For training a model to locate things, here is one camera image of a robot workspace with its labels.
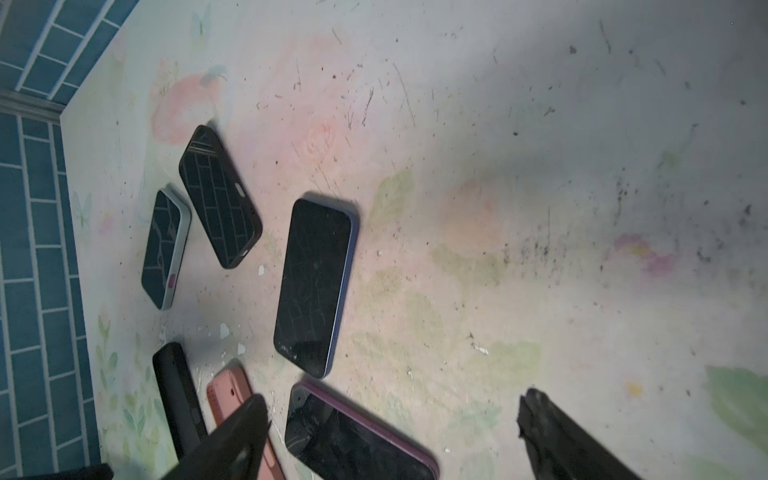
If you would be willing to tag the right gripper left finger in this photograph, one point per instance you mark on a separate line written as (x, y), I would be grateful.
(233, 450)

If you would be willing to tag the black phone case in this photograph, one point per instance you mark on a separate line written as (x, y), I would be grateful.
(219, 197)
(179, 398)

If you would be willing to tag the pink phone case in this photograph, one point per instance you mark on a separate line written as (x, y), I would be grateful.
(226, 392)

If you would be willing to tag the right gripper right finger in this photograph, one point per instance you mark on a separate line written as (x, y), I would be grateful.
(559, 448)

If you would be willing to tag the black phone screen up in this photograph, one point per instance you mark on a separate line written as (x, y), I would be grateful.
(167, 237)

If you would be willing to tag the black phone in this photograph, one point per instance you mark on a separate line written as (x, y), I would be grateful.
(318, 260)
(337, 441)

